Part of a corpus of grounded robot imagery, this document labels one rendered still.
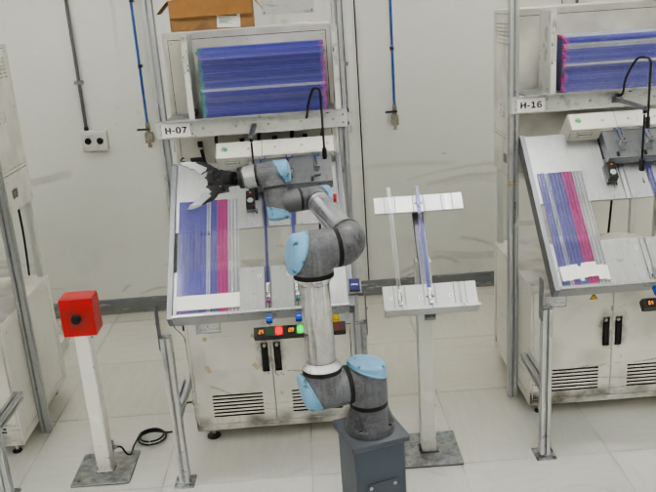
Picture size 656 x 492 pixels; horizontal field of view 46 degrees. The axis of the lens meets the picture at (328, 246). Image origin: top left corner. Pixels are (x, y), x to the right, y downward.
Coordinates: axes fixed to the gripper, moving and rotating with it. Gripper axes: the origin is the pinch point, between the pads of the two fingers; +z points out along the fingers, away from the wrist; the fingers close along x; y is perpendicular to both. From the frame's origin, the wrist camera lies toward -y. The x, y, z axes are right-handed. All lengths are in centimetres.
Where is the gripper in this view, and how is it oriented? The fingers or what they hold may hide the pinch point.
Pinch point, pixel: (182, 186)
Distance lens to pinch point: 259.2
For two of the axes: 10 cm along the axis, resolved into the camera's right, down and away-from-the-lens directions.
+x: -1.5, -9.9, 0.3
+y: 0.9, 0.2, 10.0
